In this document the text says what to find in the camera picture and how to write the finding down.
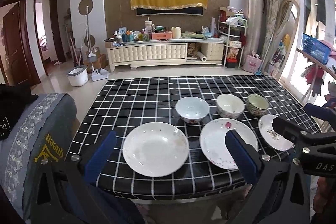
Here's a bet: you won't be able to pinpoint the small plate bird pattern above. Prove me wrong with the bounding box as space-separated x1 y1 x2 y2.
258 114 293 151

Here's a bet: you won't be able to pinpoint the white plate pink flowers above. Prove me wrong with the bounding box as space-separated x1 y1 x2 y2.
199 118 259 170

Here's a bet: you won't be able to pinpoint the green patterned bowl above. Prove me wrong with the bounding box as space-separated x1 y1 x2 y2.
246 94 269 117

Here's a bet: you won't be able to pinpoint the white bowl floral outside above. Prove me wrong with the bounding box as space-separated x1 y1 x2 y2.
216 94 245 119

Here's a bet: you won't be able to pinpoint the large white plate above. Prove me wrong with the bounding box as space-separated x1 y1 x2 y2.
122 122 189 177

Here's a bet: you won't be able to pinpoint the grey sofa cover embroidered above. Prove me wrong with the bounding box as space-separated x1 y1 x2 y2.
1 93 77 222

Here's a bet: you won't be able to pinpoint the blue plastic basket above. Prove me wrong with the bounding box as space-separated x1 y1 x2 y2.
301 33 331 65

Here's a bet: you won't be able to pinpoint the black white grid tablecloth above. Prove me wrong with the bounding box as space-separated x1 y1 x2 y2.
68 75 319 201

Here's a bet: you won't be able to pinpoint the pink tote bag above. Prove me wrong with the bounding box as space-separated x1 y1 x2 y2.
242 52 262 73

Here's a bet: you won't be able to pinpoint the white mop bucket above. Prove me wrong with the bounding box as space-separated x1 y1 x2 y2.
66 65 88 87

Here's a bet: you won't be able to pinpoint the white dustpan with broom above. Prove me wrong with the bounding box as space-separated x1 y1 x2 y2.
84 6 109 83

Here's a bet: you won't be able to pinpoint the white paper roll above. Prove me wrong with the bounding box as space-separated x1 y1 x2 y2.
197 52 207 62

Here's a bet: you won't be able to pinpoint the cream tufted TV cabinet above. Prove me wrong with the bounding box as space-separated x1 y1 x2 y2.
105 38 224 71

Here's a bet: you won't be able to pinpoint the white metal shelf rack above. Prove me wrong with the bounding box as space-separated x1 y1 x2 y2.
217 10 248 69

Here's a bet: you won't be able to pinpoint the dark brown wooden door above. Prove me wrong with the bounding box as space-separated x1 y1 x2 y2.
1 0 41 86

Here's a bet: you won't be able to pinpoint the cream round canister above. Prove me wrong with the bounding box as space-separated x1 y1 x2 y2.
171 27 182 39

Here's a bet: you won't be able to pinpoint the silver standing air conditioner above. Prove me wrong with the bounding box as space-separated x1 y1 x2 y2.
243 0 264 63

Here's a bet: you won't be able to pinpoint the pink storage box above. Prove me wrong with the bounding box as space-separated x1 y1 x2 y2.
151 32 172 40

